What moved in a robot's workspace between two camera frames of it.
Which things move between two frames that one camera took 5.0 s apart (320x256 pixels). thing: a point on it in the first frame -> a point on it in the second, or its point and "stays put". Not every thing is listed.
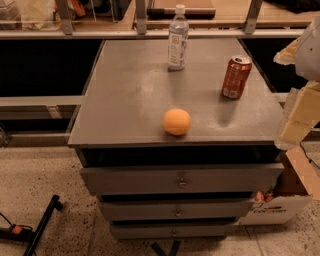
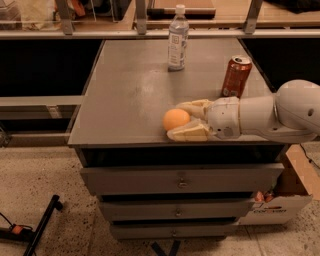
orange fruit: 176,121 stays put
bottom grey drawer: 190,231 stays put
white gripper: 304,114 -> 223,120
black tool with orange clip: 16,232 stays put
